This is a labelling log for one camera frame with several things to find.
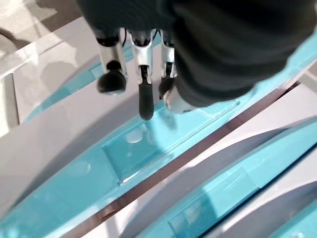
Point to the white plastic tray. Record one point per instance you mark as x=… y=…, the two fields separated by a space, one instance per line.
x=69 y=86

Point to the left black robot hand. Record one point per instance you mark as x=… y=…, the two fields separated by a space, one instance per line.
x=223 y=49

